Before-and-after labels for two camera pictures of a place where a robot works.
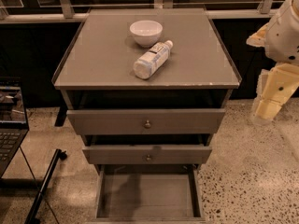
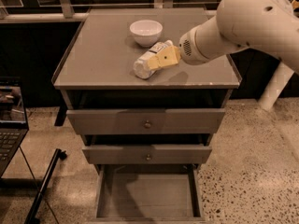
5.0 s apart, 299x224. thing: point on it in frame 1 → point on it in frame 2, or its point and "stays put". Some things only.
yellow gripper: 284,36 → 188,49
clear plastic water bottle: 150,62 stays put
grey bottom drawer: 149,194 stays put
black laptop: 14,127 stays put
